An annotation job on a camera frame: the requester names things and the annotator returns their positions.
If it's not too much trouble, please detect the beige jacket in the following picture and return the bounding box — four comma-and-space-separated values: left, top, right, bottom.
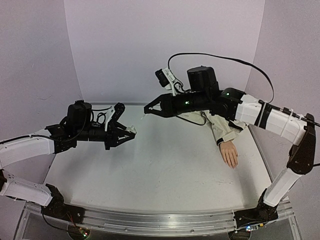
180, 110, 248, 146

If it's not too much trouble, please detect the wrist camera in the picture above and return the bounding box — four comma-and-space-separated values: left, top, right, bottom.
104, 102, 126, 132
155, 68, 184, 96

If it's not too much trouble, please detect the aluminium front rail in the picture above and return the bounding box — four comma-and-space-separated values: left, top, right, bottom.
22, 203, 298, 240

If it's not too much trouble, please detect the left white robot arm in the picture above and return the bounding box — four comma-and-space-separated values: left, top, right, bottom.
0, 100, 137, 219

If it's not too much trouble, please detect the mannequin hand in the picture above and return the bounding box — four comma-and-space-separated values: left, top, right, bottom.
219, 141, 239, 169

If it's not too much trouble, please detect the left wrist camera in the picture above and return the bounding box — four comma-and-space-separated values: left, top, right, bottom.
104, 102, 126, 132

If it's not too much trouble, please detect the white nail polish bottle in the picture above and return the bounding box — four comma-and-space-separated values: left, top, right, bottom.
125, 125, 137, 134

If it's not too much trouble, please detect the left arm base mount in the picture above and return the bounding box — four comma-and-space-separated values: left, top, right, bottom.
41, 183, 85, 224

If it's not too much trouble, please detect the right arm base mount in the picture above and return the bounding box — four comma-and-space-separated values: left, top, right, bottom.
233, 189, 279, 230

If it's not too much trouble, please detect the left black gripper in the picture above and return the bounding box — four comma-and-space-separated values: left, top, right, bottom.
75, 122, 136, 151

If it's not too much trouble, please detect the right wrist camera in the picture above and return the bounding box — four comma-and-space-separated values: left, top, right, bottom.
155, 68, 184, 96

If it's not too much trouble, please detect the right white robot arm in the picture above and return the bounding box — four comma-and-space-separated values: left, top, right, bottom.
144, 66, 316, 208

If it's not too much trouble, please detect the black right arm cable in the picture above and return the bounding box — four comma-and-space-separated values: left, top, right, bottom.
167, 52, 320, 167

